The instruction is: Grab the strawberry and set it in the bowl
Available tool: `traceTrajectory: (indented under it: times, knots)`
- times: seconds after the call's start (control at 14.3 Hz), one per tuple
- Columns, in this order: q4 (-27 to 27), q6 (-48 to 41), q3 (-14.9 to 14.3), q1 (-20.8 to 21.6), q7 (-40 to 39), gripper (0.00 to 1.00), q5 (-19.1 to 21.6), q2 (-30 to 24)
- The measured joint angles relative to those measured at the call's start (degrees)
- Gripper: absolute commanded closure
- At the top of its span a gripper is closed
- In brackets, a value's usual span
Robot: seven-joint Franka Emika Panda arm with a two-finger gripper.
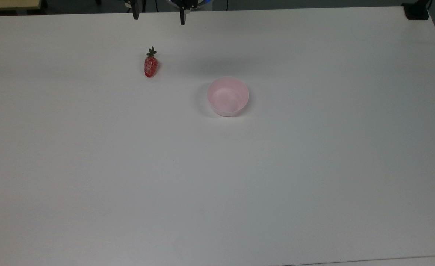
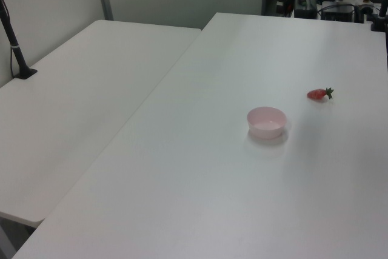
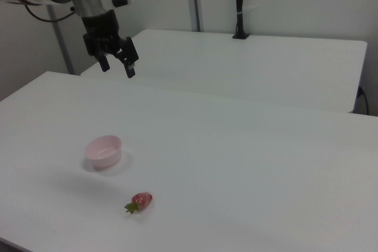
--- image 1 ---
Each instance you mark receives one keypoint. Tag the beige wooden table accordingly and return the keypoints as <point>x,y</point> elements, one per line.
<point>6,3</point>

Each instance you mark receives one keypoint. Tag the pink plastic bowl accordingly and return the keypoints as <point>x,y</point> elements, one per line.
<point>228,96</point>

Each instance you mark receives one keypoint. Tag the white side table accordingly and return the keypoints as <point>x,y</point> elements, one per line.
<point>387,261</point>

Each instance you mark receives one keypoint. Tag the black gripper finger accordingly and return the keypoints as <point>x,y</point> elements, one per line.
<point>182,16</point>
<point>136,12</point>

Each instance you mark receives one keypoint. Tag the red strawberry with green leaves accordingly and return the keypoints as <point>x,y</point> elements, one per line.
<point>150,65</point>

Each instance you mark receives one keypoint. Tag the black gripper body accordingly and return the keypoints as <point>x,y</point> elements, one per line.
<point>187,3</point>

